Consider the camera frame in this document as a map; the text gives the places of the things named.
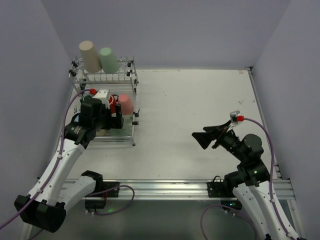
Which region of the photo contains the aluminium rail frame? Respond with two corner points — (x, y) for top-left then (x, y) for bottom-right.
(34, 66), (301, 240)

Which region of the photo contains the red mug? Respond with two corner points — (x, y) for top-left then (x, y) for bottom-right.
(109, 94), (119, 114)

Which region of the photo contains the dark green mug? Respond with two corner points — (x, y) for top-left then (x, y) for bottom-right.
(80, 94), (93, 103)

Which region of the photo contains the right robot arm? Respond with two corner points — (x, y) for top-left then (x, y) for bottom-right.
(191, 115), (302, 240)

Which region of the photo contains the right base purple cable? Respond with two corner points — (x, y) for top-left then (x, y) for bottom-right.
(201, 204), (258, 240)

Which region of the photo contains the pink tumbler cup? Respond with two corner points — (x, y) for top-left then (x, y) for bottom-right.
(118, 93), (134, 115)

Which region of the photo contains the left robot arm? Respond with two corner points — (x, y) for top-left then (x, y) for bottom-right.
(14, 97), (124, 233)

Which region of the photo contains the metal dish rack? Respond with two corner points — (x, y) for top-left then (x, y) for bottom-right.
(68, 57), (140, 146)

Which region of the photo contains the light green tumbler cup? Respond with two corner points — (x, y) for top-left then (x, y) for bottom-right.
(99, 47), (120, 74)

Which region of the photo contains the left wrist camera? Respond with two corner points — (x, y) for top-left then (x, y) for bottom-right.
(93, 89), (110, 109)

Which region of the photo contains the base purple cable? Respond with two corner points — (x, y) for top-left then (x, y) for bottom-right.
(201, 204), (258, 240)
(86, 184), (136, 216)

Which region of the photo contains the sage green mug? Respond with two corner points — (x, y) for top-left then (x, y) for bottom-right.
(108, 115), (133, 137)

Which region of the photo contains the beige tumbler cup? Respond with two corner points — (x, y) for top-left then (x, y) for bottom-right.
(79, 40), (102, 74)

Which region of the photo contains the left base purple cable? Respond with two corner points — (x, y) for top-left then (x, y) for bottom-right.
(86, 184), (136, 216)

